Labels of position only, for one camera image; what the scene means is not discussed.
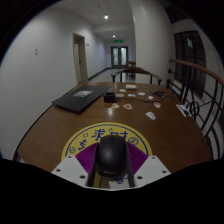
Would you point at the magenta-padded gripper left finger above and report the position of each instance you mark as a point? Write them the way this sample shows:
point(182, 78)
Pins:
point(70, 170)

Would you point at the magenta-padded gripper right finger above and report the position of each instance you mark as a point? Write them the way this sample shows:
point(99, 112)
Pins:
point(151, 170)

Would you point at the black computer mouse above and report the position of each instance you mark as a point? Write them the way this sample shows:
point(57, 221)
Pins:
point(112, 155)

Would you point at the round yellow cartoon mouse pad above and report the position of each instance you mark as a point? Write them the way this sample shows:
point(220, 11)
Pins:
point(83, 136)

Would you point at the white sticker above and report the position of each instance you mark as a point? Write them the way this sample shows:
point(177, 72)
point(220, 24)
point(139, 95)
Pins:
point(150, 115)

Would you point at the pink sticker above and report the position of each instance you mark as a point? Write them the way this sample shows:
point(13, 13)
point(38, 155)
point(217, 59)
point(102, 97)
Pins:
point(157, 105)

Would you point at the white paper sheet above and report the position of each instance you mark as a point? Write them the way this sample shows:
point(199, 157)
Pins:
point(183, 110)

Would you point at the orange sticker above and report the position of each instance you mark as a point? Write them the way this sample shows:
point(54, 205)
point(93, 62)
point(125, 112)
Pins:
point(127, 106)

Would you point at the dark closed laptop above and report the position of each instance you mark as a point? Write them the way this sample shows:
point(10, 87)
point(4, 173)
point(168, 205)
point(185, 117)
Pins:
point(80, 98)

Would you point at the beige sticker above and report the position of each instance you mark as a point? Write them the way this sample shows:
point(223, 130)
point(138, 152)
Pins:
point(114, 106)

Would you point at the small black box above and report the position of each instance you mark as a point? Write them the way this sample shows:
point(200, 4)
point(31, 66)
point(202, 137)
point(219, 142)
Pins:
point(109, 97)

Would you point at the small beige box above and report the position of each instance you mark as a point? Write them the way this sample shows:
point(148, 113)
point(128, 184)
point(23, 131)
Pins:
point(131, 86)

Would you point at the wooden armchair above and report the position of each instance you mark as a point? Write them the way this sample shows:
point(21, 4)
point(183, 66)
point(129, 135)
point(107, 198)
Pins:
point(135, 69)

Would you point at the black railing with wooden handrail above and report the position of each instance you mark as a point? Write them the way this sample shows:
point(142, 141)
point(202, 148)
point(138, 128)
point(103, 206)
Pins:
point(196, 67)

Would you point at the open side doorway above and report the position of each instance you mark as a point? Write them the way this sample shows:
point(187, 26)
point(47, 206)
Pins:
point(80, 58)

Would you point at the dark framed window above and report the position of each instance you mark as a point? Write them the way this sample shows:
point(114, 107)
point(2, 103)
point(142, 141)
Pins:
point(190, 60)

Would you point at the glass double door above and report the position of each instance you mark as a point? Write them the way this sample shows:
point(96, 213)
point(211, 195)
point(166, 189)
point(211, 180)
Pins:
point(119, 56)

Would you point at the green exit sign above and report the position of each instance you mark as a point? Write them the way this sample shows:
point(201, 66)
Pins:
point(118, 41)

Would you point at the round ceiling light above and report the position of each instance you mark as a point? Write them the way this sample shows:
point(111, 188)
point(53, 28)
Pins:
point(106, 17)

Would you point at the white wall switch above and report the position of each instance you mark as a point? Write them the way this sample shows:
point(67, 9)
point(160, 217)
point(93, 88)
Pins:
point(36, 51)

